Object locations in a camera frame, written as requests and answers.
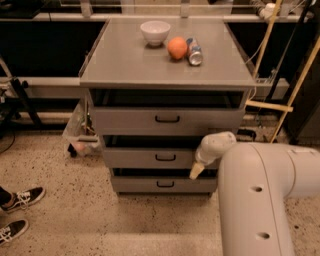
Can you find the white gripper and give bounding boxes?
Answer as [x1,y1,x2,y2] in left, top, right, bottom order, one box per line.
[189,131,237,180]

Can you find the grey drawer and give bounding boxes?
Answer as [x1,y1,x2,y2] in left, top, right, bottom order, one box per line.
[111,176,217,194]
[90,107,244,136]
[102,148,195,169]

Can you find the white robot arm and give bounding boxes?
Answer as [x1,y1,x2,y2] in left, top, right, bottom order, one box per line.
[189,132,320,256]

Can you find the grey top drawer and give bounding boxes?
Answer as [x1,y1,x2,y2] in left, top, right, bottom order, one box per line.
[90,107,244,136]

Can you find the grey bottom drawer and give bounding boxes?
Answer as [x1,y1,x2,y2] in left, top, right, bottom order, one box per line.
[111,176,217,194]

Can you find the grey drawer cabinet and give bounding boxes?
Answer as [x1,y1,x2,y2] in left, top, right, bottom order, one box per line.
[80,17,255,179]

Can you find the black clamp on floor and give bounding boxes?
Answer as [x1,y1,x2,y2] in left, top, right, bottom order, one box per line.
[237,129,257,142]

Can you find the silver blue soda can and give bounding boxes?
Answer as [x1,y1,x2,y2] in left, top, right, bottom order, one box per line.
[186,37,203,66]

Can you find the clear plastic bin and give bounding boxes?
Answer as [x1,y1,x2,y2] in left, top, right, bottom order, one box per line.
[62,99,101,156]

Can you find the orange fruit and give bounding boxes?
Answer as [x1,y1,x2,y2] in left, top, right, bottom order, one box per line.
[167,37,188,60]

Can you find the white bowl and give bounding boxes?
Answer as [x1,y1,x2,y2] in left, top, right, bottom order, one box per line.
[140,21,171,46]

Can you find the black sneaker upper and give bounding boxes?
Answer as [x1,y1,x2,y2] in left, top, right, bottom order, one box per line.
[1,187,46,213]

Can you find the black sneaker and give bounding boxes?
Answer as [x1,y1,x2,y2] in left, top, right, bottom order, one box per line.
[0,219,29,245]
[1,187,46,213]

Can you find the black tripod stand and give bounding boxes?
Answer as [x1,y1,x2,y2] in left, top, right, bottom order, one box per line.
[0,57,43,128]

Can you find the black sneaker lower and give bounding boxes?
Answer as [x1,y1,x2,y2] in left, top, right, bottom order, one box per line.
[0,219,29,245]

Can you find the wooden easel frame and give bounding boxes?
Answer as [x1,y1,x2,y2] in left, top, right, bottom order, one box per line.
[245,0,320,144]

